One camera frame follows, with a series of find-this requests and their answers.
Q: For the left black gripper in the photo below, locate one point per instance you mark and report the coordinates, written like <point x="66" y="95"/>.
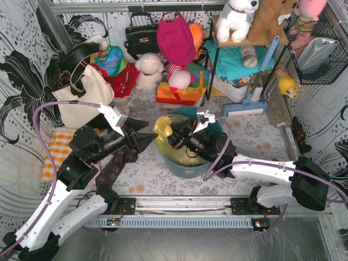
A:
<point x="130" y="137"/>

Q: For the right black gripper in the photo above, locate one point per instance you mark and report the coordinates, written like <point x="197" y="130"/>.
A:
<point x="176" y="135"/>

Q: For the yellow plastic trash bag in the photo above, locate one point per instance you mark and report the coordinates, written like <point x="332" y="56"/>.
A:
<point x="166" y="138"/>

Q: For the teal plastic trash bin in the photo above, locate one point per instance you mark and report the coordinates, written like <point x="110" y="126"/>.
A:
<point x="187" y="168"/>

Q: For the blue floor squeegee mop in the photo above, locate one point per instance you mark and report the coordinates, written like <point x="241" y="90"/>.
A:
<point x="246" y="107"/>

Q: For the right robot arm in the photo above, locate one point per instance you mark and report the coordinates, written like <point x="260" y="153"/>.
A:
<point x="301" y="181"/>

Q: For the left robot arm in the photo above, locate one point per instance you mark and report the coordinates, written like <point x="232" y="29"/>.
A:
<point x="83" y="189"/>

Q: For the rainbow striped bag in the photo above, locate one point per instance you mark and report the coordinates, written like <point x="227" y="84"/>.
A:
<point x="191" y="94"/>

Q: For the cream canvas tote bag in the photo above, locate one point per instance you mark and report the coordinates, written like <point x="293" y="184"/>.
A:
<point x="96" y="90"/>

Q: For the colorful tie-dye cloth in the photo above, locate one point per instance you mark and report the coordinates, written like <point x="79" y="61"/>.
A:
<point x="109" y="62"/>

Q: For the magenta fabric bag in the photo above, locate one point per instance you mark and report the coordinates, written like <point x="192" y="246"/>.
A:
<point x="175" y="41"/>

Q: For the pink white plush doll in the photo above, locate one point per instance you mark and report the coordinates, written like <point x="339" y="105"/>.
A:
<point x="179" y="77"/>

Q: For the red cloth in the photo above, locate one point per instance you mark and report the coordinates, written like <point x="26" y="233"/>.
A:
<point x="123" y="83"/>

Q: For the brown floral necktie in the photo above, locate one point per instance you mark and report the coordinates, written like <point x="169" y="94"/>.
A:
<point x="110" y="173"/>

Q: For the cream plush lamb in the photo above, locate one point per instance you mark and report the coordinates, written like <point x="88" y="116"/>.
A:
<point x="150" y="69"/>

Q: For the white storage box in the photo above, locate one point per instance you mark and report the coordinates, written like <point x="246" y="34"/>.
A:
<point x="238" y="93"/>

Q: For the orange checkered towel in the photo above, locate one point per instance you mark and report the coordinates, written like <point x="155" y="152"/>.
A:
<point x="59" y="149"/>

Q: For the teal folded cloth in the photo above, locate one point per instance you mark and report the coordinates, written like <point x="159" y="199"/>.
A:
<point x="229" y="65"/>

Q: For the black leather handbag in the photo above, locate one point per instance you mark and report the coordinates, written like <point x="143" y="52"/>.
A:
<point x="141" y="39"/>

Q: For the orange plush toy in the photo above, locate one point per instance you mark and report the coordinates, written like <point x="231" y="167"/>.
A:
<point x="197" y="34"/>

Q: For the black wide-brim hat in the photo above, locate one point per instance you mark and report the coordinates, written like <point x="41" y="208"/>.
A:
<point x="69" y="61"/>

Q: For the beige bristle broom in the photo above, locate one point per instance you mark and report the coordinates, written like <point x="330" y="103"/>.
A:
<point x="278" y="115"/>

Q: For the grey patterned sock roll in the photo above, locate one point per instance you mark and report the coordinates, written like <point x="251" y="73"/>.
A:
<point x="249" y="56"/>

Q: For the yellow plush duck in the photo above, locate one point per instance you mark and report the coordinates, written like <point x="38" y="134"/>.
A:
<point x="286" y="83"/>

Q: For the dark patterned cloth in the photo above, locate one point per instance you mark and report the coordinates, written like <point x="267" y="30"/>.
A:
<point x="300" y="136"/>

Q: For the white husky plush dog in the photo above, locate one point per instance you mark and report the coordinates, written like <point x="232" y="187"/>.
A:
<point x="235" y="20"/>

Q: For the brown teddy bear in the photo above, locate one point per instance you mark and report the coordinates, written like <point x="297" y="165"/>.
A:
<point x="270" y="17"/>

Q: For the silver foil pouch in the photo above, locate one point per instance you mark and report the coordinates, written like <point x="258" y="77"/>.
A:
<point x="316" y="52"/>

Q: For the pink plush toy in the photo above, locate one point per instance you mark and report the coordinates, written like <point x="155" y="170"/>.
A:
<point x="307" y="13"/>

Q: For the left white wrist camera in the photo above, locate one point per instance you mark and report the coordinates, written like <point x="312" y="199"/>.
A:
<point x="115" y="116"/>

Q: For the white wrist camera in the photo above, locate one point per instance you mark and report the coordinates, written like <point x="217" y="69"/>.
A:
<point x="115" y="116"/>
<point x="204" y="118"/>

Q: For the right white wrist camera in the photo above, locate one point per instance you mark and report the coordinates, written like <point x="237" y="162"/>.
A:
<point x="204" y="118"/>

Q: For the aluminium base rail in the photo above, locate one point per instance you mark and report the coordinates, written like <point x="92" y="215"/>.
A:
<point x="191" y="207"/>

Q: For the wooden shelf with black frame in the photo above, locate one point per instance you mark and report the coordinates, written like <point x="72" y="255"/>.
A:
<point x="262" y="41"/>

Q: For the black wire basket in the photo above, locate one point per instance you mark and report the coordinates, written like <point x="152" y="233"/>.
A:
<point x="335" y="64"/>

